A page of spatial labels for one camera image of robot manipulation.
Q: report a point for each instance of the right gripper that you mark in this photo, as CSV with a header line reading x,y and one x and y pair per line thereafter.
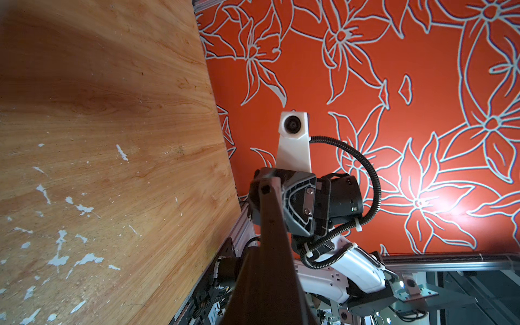
x,y
305,200

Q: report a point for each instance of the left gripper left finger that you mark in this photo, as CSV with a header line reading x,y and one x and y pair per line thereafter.
x,y
242,307

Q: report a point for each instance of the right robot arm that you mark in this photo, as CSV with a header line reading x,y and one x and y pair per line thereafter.
x,y
330,266

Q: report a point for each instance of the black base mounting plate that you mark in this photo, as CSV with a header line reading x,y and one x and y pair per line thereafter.
x,y
209,298

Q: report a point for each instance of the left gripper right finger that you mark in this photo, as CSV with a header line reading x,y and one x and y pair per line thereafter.
x,y
308,316

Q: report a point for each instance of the black phone case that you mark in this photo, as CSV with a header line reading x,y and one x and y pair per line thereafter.
x,y
277,293

